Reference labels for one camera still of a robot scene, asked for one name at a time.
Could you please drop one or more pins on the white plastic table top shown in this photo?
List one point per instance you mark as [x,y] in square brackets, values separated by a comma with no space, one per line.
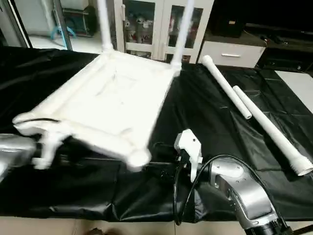
[112,103]

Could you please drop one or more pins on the white plastic table leg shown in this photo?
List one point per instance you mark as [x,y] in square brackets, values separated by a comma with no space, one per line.
[182,29]
[274,132]
[225,85]
[104,24]

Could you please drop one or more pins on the black work mat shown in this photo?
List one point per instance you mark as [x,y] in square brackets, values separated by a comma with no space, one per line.
[205,112]

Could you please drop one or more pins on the white drawer unit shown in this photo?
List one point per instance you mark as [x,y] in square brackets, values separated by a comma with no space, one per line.
[232,54]

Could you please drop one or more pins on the white glass door cabinet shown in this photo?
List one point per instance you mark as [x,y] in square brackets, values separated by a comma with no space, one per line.
[146,24]

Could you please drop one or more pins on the black low shelf unit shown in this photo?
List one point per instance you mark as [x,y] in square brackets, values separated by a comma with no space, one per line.
[274,19]

